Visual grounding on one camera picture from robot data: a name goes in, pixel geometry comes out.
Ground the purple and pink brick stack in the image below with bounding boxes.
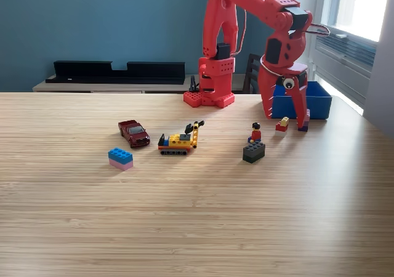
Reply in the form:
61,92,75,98
297,108,311,132

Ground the grey window vent unit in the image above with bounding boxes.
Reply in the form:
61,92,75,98
312,24,378,105

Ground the pale wooden sideboard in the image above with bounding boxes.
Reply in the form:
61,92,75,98
32,73,249,94

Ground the dark red toy car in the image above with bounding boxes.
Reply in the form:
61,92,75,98
118,119,151,149

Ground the bright window with frame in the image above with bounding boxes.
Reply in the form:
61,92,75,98
320,0,392,42

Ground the red yellow white brick stack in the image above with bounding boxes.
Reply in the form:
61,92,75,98
275,116,290,137

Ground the dark grey brick stack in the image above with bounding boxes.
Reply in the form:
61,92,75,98
242,140,266,164

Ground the toy figure red shirt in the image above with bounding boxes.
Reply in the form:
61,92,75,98
247,122,262,145

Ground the blue plastic bin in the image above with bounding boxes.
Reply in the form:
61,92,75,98
270,80,333,120

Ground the blue and pink brick stack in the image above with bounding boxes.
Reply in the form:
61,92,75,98
107,147,134,171

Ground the yellow toy digger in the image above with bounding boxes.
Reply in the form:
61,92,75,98
158,120,206,156

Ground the dark wooden chair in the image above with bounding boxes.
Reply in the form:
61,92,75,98
242,53,262,95

